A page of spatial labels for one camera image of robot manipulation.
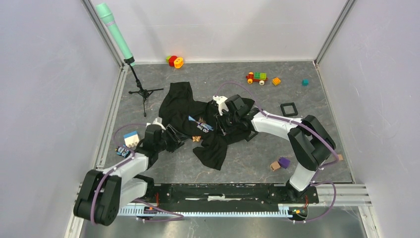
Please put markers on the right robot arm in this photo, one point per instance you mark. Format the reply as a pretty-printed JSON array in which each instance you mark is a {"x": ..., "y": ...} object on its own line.
[{"x": 311, "y": 143}]

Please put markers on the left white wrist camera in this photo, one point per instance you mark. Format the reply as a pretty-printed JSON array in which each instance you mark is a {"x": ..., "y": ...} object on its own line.
[{"x": 157, "y": 121}]

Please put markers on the black square frame box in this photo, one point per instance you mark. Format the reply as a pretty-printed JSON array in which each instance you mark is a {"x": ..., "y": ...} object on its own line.
[{"x": 289, "y": 109}]

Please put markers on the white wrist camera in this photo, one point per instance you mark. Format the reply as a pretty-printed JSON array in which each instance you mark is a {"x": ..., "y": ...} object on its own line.
[
  {"x": 220, "y": 101},
  {"x": 157, "y": 121}
]

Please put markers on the green microphone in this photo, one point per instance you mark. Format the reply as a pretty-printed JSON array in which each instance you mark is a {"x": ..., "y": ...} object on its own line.
[{"x": 108, "y": 20}]

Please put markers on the red orange green toy blocks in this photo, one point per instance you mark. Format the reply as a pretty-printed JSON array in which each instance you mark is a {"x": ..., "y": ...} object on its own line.
[{"x": 175, "y": 61}]

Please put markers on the colourful toy train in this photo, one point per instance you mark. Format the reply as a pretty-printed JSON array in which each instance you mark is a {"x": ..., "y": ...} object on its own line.
[{"x": 256, "y": 77}]

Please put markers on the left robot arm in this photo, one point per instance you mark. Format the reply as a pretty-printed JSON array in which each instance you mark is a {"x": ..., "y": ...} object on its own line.
[{"x": 104, "y": 192}]

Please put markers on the purple toy brick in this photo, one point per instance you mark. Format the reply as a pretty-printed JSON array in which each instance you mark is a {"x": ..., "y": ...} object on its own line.
[{"x": 283, "y": 162}]

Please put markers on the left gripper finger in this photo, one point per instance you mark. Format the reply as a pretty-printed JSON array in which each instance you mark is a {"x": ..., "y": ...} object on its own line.
[
  {"x": 175, "y": 134},
  {"x": 174, "y": 143}
]

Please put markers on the blue white toy brick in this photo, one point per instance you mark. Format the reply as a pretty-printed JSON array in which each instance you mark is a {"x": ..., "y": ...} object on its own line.
[{"x": 132, "y": 139}]

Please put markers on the black t-shirt garment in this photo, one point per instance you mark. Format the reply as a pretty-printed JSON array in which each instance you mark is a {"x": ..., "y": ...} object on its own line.
[{"x": 196, "y": 118}]

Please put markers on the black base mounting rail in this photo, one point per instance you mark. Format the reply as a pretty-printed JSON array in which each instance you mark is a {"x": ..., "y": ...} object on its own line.
[{"x": 227, "y": 197}]

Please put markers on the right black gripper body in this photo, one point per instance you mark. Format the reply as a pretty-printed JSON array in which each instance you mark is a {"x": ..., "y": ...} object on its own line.
[{"x": 234, "y": 117}]

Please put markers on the orange butterfly brooch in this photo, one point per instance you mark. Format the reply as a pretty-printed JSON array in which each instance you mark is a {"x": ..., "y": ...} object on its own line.
[{"x": 196, "y": 138}]

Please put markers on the black square display frame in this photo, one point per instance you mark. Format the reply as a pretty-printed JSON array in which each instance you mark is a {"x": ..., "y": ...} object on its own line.
[{"x": 252, "y": 134}]

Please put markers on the wooden tan cube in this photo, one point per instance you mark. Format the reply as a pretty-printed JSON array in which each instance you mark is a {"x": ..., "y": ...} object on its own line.
[{"x": 275, "y": 166}]

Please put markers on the blue owl toy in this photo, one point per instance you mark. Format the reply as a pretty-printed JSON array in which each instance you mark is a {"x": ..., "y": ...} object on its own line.
[{"x": 123, "y": 151}]

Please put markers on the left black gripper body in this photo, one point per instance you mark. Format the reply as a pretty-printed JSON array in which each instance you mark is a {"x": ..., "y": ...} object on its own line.
[{"x": 164, "y": 142}]

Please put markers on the orange yellow toy brick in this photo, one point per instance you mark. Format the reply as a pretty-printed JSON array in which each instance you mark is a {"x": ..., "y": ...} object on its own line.
[{"x": 276, "y": 81}]

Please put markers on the black microphone tripod stand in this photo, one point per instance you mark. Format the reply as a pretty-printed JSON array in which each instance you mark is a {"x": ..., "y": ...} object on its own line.
[{"x": 144, "y": 93}]

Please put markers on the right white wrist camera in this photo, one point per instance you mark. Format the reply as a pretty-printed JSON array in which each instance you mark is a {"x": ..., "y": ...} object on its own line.
[{"x": 220, "y": 101}]

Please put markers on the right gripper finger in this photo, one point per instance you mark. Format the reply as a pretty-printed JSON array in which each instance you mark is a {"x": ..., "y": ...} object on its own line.
[
  {"x": 229, "y": 127},
  {"x": 221, "y": 123}
]

